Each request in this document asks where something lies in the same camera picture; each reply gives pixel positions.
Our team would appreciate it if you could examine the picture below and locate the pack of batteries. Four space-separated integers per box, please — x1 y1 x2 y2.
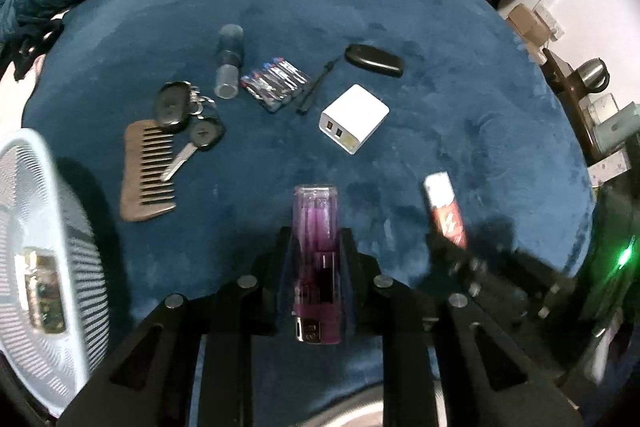
240 56 311 112

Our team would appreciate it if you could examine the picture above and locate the small red white box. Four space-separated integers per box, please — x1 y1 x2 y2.
424 173 468 250

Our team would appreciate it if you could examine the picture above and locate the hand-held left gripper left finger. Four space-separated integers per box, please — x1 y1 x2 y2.
57 226 293 427

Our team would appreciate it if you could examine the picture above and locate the white charger block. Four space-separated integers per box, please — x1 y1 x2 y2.
318 83 391 156

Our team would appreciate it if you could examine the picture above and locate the black oval car key fob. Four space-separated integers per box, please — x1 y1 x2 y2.
153 80 193 134

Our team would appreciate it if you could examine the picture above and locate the black remote fob with lanyard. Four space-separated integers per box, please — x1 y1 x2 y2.
296 43 406 115

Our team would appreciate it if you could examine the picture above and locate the dark wooden table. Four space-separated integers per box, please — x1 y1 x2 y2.
540 49 640 168

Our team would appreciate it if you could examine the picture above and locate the white storage box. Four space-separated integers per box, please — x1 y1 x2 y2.
592 102 640 158

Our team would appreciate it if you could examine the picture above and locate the purple translucent lighter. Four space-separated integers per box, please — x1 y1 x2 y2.
291 184 343 347

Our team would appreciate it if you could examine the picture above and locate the small translucent bottle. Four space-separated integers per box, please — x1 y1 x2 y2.
214 24 245 100

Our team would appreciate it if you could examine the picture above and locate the light blue plastic basket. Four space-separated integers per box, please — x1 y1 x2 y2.
0 128 111 413

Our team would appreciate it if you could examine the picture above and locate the blue plush bedsheet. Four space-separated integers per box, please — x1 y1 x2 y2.
0 0 598 427

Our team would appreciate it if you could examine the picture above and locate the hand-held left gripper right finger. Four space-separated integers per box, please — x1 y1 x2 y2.
341 228 584 427

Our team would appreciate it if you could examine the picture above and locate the steel kettle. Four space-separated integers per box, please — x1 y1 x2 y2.
570 57 611 95

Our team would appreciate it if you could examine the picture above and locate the black car key with blade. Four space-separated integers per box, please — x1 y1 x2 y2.
159 116 226 182

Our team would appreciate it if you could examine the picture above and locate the amber jar with green label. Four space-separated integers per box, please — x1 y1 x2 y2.
22 247 68 335

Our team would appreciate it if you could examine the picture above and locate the metal key ring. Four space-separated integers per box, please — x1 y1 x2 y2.
187 82 218 118

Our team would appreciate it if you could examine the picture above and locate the brown wooden comb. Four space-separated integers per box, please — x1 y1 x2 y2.
119 119 178 223

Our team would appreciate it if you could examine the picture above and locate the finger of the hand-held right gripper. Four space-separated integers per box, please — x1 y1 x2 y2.
467 216 526 270
422 232 481 303

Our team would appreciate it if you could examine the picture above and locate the white power strip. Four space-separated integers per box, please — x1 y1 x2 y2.
532 4 566 42

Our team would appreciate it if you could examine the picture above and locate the black cord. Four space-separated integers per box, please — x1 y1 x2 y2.
10 19 63 80

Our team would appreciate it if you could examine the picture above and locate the cardboard box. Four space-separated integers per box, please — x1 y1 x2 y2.
506 3 548 48

